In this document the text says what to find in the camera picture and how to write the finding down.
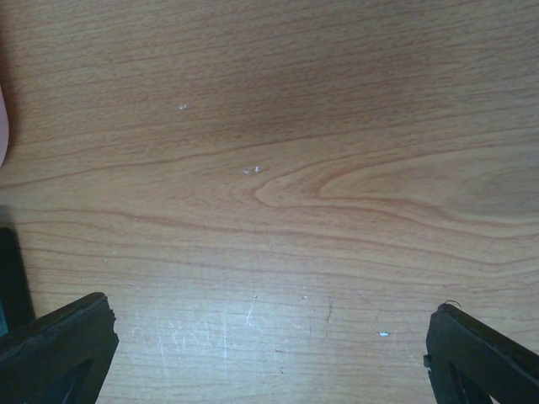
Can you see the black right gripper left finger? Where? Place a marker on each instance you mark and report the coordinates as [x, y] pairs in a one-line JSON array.
[[63, 357]]

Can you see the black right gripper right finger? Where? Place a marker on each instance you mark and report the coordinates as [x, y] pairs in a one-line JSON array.
[[469, 362]]

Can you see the black white chess board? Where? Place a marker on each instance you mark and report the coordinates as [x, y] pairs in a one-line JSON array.
[[16, 305]]

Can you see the pink plastic tray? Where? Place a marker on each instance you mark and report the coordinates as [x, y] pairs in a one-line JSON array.
[[4, 129]]

